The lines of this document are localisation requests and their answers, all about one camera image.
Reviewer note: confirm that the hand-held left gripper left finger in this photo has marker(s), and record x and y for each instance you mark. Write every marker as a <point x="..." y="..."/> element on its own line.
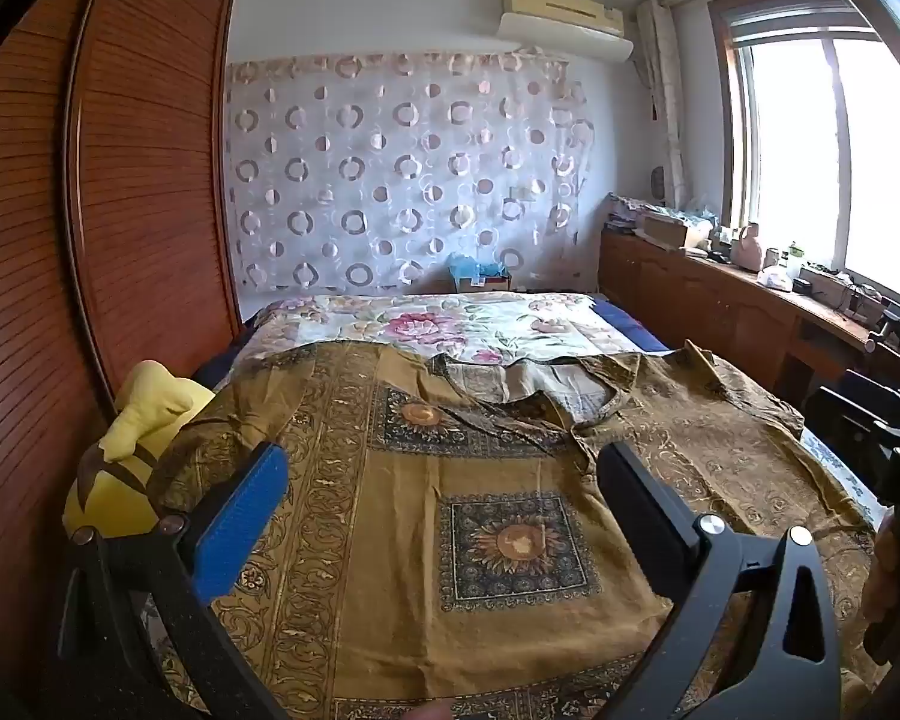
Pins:
<point x="240" y="517"/>

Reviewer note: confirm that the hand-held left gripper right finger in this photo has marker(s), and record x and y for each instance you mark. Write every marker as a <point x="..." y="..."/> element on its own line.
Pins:
<point x="637" y="510"/>

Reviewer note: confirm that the brown patterned shirt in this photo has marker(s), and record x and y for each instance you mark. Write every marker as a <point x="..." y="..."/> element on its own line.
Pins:
<point x="420" y="540"/>

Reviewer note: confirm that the person's right hand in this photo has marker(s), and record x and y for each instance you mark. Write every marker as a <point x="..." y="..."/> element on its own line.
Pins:
<point x="889" y="577"/>

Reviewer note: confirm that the small black tripod stand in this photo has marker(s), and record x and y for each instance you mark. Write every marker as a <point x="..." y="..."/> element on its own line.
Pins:
<point x="891" y="319"/>

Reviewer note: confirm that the yellow plush toy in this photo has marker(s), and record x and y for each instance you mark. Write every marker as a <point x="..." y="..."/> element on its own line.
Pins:
<point x="142" y="420"/>

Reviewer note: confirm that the white plastic bag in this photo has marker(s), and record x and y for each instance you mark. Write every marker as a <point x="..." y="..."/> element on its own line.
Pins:
<point x="774" y="279"/>

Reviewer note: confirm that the green capped bottle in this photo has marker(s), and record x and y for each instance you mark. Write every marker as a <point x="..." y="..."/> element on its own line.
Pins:
<point x="795" y="261"/>

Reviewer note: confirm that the long wooden cabinet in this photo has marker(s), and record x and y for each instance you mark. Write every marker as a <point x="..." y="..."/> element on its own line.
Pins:
<point x="705" y="307"/>

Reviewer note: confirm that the pink jug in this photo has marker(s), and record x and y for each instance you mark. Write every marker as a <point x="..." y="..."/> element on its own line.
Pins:
<point x="750" y="251"/>

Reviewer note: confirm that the small cardboard box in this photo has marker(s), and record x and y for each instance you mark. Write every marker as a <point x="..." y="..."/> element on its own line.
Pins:
<point x="491" y="283"/>

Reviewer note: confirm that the floral bedspread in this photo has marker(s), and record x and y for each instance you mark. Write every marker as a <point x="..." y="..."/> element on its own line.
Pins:
<point x="435" y="330"/>

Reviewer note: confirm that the flat cardboard box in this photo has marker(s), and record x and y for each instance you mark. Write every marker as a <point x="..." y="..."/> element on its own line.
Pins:
<point x="667" y="229"/>

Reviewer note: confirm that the wooden framed window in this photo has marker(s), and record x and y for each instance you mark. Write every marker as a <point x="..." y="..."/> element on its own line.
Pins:
<point x="795" y="150"/>

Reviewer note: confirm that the cluttered pile of belongings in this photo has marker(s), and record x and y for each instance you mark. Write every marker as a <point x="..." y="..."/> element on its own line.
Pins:
<point x="630" y="210"/>

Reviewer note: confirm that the pale window curtain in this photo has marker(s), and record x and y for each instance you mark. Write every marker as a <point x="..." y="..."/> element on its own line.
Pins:
<point x="664" y="90"/>

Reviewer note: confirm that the circle patterned sheer curtain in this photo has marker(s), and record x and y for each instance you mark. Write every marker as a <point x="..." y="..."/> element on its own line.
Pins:
<point x="405" y="165"/>

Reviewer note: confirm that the dark wall ornament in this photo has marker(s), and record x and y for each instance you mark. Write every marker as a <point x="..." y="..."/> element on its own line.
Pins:
<point x="657" y="180"/>

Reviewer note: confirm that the beige wall air conditioner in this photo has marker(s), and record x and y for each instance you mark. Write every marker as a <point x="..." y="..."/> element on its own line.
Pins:
<point x="562" y="11"/>

